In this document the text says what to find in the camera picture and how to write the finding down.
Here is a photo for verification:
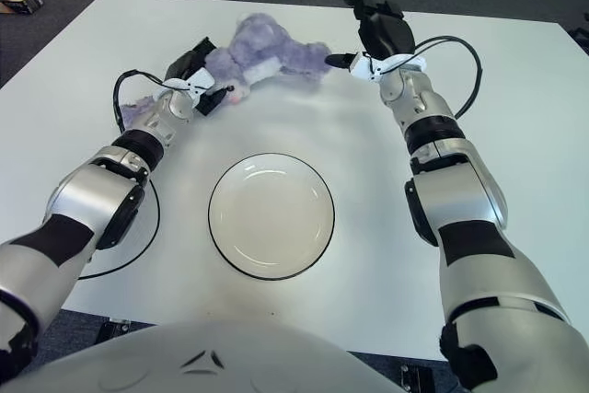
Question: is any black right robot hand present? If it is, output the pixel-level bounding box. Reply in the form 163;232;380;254
324;0;418;76

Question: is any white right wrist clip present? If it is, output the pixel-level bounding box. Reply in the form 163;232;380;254
350;52;427;84

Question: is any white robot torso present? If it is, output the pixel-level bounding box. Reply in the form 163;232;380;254
0;318;406;393

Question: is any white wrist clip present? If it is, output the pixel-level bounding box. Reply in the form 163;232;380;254
350;52;427;84
158;68;215;111

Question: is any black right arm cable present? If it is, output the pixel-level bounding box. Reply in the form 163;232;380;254
413;34;483;121

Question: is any black table frame bracket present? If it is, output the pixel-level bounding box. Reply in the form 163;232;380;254
98;317;134;346
399;364;433;393

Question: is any black floor object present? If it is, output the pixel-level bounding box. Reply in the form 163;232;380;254
568;15;589;52

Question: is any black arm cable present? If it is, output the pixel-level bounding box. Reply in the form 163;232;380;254
77;69;194;280
413;34;483;121

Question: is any white plate with black rim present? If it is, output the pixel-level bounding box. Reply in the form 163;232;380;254
208;152;336;280

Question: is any purple plush bunny doll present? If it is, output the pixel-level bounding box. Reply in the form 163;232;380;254
120;13;330;130

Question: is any black cardboard box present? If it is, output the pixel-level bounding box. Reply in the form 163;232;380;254
0;0;45;15

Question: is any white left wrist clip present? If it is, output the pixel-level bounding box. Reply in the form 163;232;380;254
158;68;215;111

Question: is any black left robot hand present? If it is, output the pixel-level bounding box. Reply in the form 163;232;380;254
164;36;231;117

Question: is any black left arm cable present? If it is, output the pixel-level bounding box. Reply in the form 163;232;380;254
77;69;194;280

